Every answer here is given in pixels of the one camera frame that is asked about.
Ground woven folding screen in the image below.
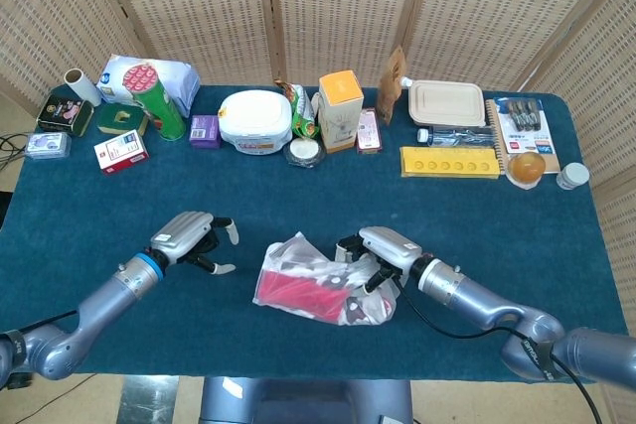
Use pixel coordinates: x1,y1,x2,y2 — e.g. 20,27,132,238
0,0,636,296

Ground white lidded plastic container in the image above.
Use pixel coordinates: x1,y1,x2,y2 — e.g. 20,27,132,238
218,89,294,156

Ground brown spout pouch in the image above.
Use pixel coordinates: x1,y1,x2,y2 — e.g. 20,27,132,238
376,45,413,126

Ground dark tin box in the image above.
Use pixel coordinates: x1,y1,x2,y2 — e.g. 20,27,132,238
36,94,95,138

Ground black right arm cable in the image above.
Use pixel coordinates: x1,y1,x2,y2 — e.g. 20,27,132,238
395,279,600,424

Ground black floor cable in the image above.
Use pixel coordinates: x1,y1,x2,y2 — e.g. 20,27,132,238
12,372,98,424
0,131,29,167

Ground green snack packet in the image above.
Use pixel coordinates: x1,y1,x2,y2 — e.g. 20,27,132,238
274,78,322,141

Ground small purple box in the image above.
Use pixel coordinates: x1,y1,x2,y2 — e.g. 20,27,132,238
189,114,222,150

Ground spiral kraft notebook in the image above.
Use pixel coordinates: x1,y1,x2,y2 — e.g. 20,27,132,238
484,97,561,176

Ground small pink box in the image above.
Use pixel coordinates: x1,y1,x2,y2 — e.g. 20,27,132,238
356,107,384,155

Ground shiny metal floor plate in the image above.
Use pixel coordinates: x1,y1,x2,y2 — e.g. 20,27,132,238
116,374,180,424

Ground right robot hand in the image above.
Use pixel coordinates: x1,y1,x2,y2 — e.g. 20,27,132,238
335,225,423,296

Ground white blue tissue pack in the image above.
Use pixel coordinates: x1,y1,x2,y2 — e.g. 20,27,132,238
96,54,146,106

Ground amber ball in wrapper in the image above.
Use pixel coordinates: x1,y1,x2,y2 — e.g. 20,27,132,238
506,150,548,191

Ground beige lidded lunch box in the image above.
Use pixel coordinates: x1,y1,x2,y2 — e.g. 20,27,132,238
407,79,487,128

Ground green chips can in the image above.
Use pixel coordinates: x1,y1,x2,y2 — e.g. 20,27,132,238
122,62,188,142

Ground lavender tissue pack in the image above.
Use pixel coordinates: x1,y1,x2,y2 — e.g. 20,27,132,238
148,60,202,119

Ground white paper roll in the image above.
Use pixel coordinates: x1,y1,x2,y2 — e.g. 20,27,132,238
64,68,103,108

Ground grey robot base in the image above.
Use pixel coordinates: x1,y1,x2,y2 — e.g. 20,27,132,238
198,376,414,424

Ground clear water bottle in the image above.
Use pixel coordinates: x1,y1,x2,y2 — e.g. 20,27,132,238
416,125,498,148

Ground clear plastic blue box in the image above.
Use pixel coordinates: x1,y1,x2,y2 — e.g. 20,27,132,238
23,131,73,161

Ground red white brown clothes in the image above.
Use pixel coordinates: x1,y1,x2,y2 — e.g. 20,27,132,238
257,244,394,324

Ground beige orange diffuser box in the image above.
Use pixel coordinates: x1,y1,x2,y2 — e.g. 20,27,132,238
317,70,366,155

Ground red white carton box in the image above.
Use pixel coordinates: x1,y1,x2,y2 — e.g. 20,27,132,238
93,129,150,176

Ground marker blister pack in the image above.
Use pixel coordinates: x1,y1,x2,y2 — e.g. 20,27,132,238
496,97,556,155

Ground dark green yellow box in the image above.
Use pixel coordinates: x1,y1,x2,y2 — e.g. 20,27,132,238
96,103,149,137

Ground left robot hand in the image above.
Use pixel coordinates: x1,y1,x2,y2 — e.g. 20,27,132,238
148,211,240,276

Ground frosted white plastic zip bag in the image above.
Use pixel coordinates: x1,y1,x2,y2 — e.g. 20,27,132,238
251,231,398,327

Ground small white jar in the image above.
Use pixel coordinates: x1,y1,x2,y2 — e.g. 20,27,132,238
556,162,591,192

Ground blue carpet table cover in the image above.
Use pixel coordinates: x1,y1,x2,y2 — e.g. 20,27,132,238
0,83,636,385

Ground yellow egg tray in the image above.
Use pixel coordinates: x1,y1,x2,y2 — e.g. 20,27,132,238
399,145,501,180

